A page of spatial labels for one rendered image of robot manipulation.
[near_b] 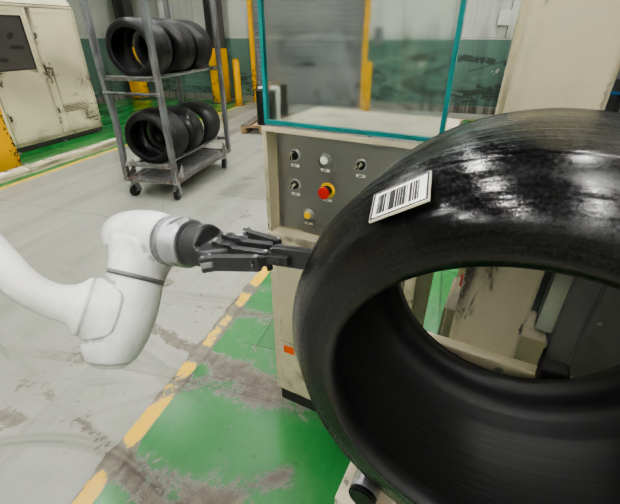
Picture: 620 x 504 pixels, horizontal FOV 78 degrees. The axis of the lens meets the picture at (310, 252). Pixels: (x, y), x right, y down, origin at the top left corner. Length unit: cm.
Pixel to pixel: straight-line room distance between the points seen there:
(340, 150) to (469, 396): 76
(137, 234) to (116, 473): 133
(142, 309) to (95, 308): 7
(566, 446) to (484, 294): 27
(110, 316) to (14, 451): 151
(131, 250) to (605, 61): 76
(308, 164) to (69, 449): 155
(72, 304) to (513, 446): 77
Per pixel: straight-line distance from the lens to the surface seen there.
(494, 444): 80
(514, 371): 89
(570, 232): 34
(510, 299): 82
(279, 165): 132
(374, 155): 116
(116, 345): 73
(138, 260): 73
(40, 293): 75
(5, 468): 215
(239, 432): 187
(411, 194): 35
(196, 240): 65
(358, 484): 69
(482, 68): 934
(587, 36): 69
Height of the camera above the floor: 152
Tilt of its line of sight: 30 degrees down
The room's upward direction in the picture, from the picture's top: straight up
